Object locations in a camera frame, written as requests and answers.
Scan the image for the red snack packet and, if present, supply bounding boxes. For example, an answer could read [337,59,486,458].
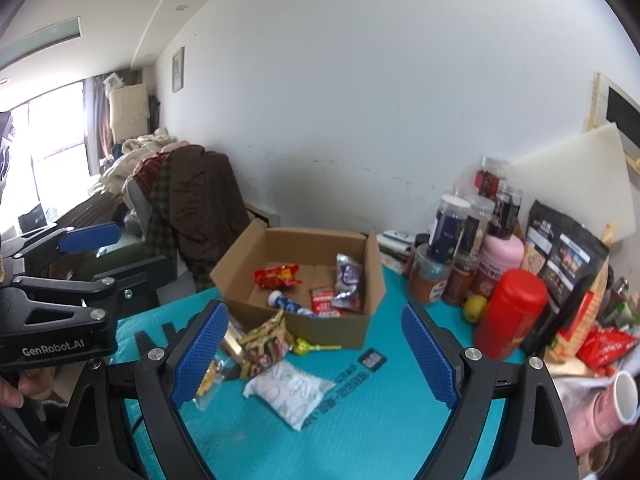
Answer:
[254,264,302,289]

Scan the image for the silver purple snack packet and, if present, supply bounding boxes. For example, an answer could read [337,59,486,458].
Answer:
[331,254,363,313]

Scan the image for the person's left hand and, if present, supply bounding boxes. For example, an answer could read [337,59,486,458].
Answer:
[0,367,54,408]

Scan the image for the clear bag yellow crackers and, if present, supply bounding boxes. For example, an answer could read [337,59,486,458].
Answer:
[193,356,229,412]

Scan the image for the small cardboard box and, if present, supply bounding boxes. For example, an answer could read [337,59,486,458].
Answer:
[221,323,246,368]

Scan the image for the gold dark snack bag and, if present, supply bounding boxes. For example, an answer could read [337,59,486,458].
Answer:
[239,310,294,378]

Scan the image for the teal bubble table mat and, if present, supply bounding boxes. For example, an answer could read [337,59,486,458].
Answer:
[106,263,528,480]

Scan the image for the brown jacket on chair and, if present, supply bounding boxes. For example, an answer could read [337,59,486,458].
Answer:
[145,144,250,292]

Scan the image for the green lime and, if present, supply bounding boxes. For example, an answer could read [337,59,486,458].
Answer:
[463,295,488,324]

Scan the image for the red plastic canister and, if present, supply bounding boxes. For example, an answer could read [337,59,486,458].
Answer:
[473,269,548,361]

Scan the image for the blue white candy tube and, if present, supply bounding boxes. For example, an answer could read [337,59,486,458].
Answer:
[268,290,318,318]

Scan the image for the jar with brown powder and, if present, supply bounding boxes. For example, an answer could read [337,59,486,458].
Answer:
[407,244,451,304]

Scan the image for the small brown spice jar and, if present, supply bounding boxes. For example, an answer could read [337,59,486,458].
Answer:
[442,258,478,307]

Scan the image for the white printed bread packet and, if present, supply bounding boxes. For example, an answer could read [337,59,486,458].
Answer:
[243,360,336,431]

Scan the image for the green yellow lollipop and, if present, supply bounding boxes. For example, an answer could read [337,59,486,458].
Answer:
[293,338,342,356]

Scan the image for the pink bottle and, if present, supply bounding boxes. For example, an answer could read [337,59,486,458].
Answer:
[470,234,524,299]

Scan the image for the red green sachet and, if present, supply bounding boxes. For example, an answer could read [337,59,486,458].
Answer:
[310,286,342,318]

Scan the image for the tall jar dark blue label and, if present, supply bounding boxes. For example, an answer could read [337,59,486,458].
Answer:
[427,194,471,266]

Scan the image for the open cardboard box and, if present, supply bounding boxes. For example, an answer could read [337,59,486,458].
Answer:
[210,221,386,350]

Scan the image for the tall jar with nuts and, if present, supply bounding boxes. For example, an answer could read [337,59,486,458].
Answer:
[458,195,495,261]

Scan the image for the red packet at right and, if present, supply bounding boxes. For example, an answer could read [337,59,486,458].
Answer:
[576,325,639,370]

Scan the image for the black coffee pouch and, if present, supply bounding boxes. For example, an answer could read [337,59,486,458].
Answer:
[521,200,610,354]

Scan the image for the pink mug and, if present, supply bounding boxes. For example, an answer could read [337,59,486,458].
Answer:
[568,370,639,456]

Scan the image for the tall jar black label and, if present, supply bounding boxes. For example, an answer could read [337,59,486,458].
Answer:
[487,180,523,240]

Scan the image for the white foam board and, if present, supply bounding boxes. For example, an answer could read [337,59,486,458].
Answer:
[506,124,637,242]

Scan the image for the small framed wall picture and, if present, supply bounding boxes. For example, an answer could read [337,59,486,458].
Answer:
[171,47,184,93]

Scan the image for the wood framed wall panel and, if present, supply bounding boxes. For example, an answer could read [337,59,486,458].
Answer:
[587,73,640,172]

